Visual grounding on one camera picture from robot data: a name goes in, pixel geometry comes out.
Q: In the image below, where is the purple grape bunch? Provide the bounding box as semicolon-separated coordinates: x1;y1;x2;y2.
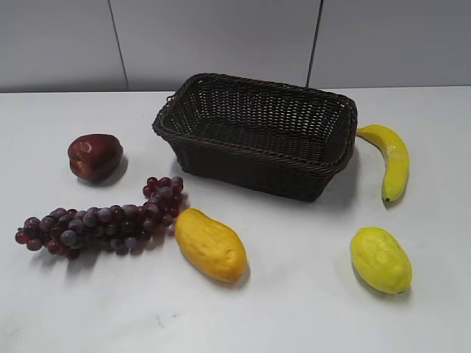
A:
15;176;184;260

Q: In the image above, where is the dark brown woven basket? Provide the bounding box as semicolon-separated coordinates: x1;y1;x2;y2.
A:
152;73;358;202

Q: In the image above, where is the orange yellow mango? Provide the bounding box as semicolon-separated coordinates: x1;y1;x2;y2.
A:
174;208;248;283

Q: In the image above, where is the dark red apple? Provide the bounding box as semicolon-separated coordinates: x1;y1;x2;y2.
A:
67;133;124;182

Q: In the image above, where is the yellow banana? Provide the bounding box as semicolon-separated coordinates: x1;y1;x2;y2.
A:
357;124;410;204

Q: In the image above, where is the yellow lemon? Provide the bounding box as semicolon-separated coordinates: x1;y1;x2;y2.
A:
350;227;413;295

